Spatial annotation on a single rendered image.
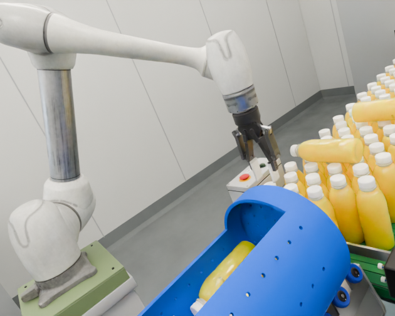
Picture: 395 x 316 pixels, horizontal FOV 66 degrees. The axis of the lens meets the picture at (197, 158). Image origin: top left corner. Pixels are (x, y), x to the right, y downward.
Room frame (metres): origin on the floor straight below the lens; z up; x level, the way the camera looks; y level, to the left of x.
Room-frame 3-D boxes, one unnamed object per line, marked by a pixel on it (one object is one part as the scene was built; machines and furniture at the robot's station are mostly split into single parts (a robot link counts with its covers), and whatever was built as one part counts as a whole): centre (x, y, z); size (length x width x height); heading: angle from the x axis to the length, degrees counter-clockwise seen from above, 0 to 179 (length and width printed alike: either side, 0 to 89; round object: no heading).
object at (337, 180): (0.73, -0.33, 1.10); 0.04 x 0.04 x 0.02
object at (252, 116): (0.84, -0.17, 1.31); 0.08 x 0.07 x 0.09; 36
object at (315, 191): (0.72, -0.26, 1.10); 0.04 x 0.04 x 0.02
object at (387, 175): (0.75, -0.48, 1.00); 0.07 x 0.07 x 0.19
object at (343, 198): (0.73, -0.33, 1.00); 0.07 x 0.07 x 0.19
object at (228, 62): (0.85, -0.18, 1.49); 0.13 x 0.11 x 0.16; 171
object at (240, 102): (0.84, -0.17, 1.39); 0.09 x 0.09 x 0.06
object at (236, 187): (0.99, -0.16, 1.05); 0.20 x 0.10 x 0.10; 126
